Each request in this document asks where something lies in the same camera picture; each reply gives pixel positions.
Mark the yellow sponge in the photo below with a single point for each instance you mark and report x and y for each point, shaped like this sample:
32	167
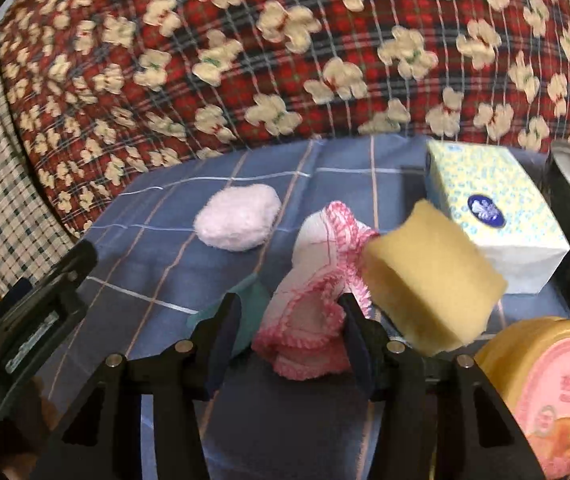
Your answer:
430	280

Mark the blue plaid bedsheet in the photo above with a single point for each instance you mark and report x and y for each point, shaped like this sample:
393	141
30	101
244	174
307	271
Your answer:
165	240

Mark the pink fluffy pad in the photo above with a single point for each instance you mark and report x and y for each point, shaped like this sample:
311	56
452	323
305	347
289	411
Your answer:
237	217

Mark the red plaid bear-print blanket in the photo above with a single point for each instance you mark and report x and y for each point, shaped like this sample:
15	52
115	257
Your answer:
265	85

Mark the round pink-lidded container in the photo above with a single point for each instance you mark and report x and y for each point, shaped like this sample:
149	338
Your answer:
550	390

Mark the patterned facial tissue pack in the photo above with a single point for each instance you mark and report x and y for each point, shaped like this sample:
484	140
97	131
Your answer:
495	210

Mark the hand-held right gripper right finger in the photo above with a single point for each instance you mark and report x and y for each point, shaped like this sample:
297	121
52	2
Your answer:
362	350

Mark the teal cloth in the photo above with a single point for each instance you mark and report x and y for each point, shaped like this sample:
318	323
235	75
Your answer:
252	310

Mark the pink-edged white cloth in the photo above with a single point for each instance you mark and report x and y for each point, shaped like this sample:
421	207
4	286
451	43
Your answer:
310	280

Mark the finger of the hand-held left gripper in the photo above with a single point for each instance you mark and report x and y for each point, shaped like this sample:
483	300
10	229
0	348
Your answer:
77	262

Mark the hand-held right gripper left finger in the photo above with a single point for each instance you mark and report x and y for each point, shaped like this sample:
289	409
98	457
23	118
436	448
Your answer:
222	350

